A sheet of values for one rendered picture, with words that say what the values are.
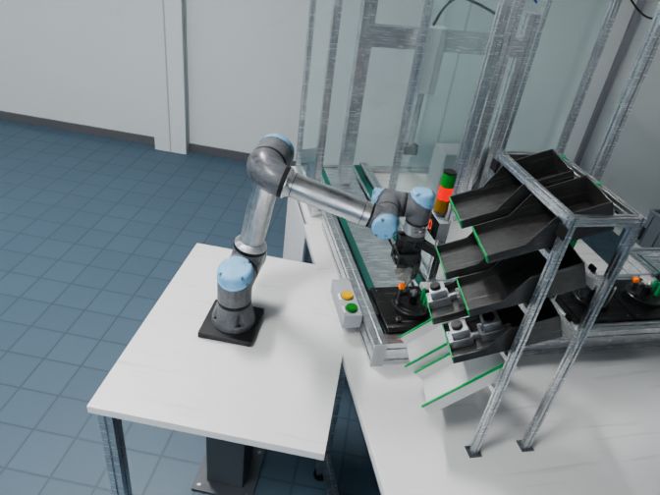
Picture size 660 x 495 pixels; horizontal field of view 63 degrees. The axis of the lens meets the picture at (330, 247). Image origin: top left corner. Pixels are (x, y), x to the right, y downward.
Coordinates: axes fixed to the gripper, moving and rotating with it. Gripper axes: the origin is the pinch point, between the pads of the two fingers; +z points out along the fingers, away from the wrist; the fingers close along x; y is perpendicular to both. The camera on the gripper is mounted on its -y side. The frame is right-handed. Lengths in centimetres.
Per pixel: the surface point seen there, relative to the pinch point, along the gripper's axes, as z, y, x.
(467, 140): -45, -18, -17
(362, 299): 13.2, 12.4, -7.5
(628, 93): -52, -110, -60
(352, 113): -22, -2, -105
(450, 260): -27.6, 2.2, 26.2
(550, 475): 23, -27, 63
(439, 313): -11.5, 2.9, 29.9
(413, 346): 7.7, 4.3, 23.2
